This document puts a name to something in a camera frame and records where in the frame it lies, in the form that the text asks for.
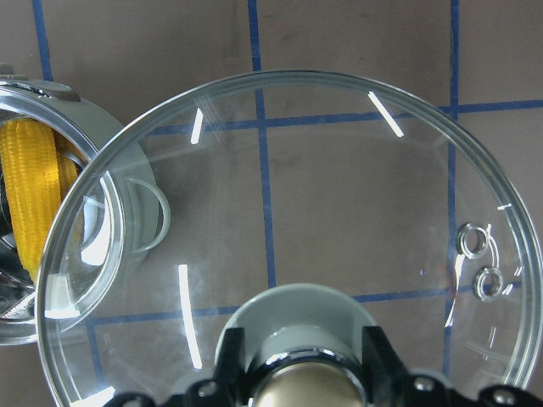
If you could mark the yellow corn cob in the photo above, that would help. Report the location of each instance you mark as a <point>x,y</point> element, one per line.
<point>34,191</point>

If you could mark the glass pot lid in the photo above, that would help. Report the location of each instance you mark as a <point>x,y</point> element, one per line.
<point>305,206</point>

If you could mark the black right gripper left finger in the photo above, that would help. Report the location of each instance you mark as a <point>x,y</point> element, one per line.
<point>226,386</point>

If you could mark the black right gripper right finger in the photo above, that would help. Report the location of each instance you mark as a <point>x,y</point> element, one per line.
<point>391,384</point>

